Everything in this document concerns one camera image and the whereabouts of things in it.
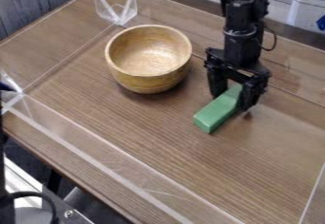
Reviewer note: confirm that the white container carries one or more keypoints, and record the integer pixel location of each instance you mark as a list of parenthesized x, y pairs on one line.
[(307, 15)]

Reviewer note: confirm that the brown wooden bowl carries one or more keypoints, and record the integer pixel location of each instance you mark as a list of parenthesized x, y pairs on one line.
[(148, 58)]

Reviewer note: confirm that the grey metal bracket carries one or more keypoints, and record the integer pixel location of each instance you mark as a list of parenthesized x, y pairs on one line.
[(67, 214)]

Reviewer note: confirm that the clear acrylic corner bracket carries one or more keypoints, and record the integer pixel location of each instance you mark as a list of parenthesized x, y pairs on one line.
[(118, 14)]

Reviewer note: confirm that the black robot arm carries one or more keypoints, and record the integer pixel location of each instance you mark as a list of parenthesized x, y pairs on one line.
[(237, 61)]

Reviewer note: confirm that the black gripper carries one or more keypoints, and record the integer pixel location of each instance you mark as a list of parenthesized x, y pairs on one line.
[(223, 71)]

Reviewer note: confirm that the green rectangular block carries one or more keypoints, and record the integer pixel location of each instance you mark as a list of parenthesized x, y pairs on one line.
[(219, 110)]

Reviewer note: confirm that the clear acrylic front wall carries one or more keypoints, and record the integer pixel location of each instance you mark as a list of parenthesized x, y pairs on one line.
[(144, 194)]

